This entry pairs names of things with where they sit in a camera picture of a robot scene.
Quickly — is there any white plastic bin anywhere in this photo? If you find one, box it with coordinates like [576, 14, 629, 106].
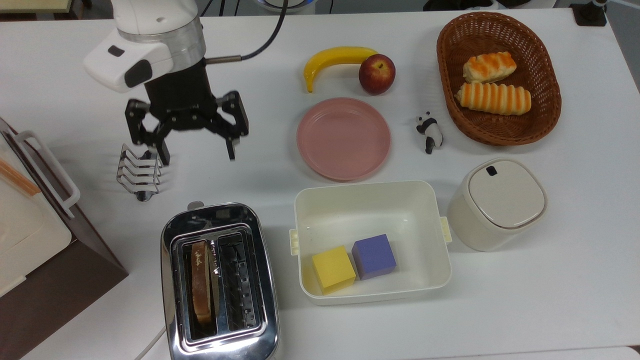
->
[288, 179, 454, 307]

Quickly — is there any white round base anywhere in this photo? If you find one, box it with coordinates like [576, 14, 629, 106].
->
[253, 0, 317, 15]

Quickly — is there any beige board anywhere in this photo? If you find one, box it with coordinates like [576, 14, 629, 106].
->
[0, 0, 74, 14]

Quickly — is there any cream plastic box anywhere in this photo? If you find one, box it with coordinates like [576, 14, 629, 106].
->
[0, 117, 73, 299]

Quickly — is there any brown wicker basket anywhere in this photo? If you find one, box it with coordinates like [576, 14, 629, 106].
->
[436, 11, 563, 147]

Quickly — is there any yellow banana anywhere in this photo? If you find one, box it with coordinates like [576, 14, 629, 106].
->
[303, 46, 380, 94]

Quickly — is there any white lidded canister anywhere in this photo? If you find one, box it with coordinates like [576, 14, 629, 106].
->
[446, 157, 549, 253]

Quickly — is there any red apple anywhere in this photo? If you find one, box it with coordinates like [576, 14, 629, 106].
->
[358, 53, 397, 97]

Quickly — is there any yellow cube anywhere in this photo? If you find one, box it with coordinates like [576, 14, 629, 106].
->
[311, 244, 357, 295]

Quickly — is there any brown cabinet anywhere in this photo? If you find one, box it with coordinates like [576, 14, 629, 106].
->
[0, 120, 130, 360]

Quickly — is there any panda figurine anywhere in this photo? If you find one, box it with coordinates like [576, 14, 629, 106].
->
[415, 111, 445, 155]

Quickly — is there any brown bread slice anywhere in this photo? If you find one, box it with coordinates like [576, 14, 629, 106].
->
[190, 240, 220, 326]

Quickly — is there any chrome two-slot toaster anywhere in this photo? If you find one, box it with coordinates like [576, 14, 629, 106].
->
[160, 201, 281, 360]

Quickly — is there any white bar handle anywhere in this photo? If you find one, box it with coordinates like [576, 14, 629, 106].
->
[5, 130, 82, 220]

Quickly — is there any black camera stand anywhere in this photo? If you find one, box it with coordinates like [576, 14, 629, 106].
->
[570, 0, 609, 27]

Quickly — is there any purple cube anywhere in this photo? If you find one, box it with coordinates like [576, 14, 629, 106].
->
[351, 233, 398, 281]

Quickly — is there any white toaster cord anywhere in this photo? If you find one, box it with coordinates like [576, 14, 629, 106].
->
[133, 325, 167, 360]

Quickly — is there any long striped bread roll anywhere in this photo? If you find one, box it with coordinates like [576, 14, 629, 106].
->
[454, 81, 533, 117]

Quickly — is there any metal wire toast rack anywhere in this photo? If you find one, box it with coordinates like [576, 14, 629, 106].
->
[115, 143, 164, 203]

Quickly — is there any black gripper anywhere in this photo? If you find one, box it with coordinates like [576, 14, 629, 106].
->
[124, 59, 250, 167]

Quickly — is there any orange box handle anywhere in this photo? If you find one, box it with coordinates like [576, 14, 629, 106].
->
[0, 158, 42, 197]

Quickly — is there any pink plate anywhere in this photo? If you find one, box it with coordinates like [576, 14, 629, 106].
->
[296, 97, 392, 182]

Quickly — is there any orange glazed pastry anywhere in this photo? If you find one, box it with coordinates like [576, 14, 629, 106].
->
[462, 51, 518, 85]

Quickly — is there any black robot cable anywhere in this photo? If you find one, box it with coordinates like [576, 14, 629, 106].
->
[204, 0, 290, 65]

